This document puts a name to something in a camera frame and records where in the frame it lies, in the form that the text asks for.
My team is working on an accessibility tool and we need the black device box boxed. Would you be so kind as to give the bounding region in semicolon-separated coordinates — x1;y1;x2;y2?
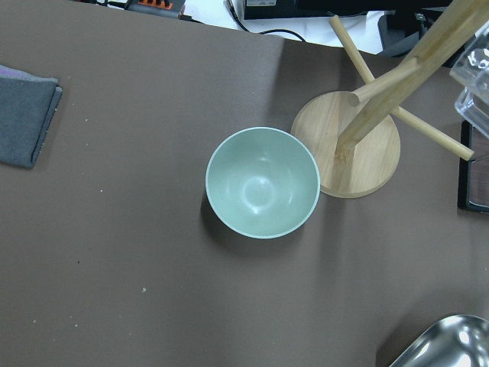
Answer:
242;0;298;20

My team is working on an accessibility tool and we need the folded grey cloth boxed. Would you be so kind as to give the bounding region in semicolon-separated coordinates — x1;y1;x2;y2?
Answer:
1;65;63;169

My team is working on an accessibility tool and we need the metal scoop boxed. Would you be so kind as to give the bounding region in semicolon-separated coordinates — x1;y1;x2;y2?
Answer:
391;314;488;366

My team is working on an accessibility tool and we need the black power strip orange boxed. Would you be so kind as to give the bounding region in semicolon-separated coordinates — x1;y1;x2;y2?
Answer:
125;0;185;18

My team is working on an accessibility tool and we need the clear plastic container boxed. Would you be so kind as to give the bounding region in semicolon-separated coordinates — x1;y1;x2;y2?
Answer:
450;28;488;138

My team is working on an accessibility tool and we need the light green bowl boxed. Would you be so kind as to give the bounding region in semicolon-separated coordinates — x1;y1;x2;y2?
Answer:
205;127;320;239

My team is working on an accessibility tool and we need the wooden mug tree stand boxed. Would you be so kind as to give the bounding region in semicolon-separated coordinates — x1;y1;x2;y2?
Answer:
291;1;488;198

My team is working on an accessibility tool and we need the dark framed tray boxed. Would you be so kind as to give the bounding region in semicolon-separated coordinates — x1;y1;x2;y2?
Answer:
457;121;488;213

